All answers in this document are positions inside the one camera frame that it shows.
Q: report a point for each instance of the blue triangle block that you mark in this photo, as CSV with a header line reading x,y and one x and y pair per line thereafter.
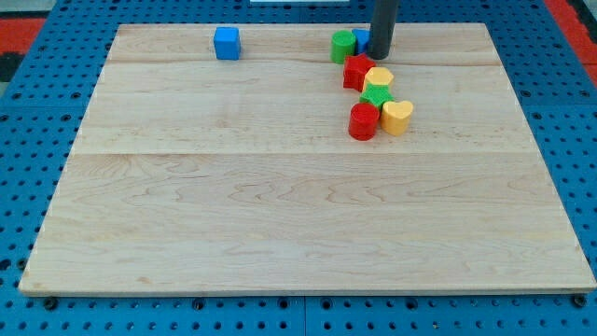
x,y
361,40

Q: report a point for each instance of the yellow hexagon block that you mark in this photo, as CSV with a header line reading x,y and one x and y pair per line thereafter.
x,y
379,76

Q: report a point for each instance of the green cylinder block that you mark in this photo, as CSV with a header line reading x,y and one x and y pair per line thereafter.
x,y
342,45

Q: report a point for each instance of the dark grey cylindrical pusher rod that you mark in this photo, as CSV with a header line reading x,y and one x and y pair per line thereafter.
x,y
381,28

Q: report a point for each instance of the light wooden board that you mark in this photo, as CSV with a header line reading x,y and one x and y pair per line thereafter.
x,y
192,177

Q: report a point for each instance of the yellow heart block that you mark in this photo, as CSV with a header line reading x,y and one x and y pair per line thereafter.
x,y
395,117

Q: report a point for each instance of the red cylinder block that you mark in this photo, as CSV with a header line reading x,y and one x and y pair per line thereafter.
x,y
363,121

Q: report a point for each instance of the red star block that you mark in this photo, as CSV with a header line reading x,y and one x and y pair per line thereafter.
x,y
355,70

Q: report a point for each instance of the green star block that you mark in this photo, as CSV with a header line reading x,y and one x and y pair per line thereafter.
x,y
376,95

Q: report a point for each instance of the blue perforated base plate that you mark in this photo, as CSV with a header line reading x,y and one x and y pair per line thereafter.
x,y
45,101

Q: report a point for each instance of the blue cube block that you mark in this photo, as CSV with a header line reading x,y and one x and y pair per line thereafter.
x,y
227,43

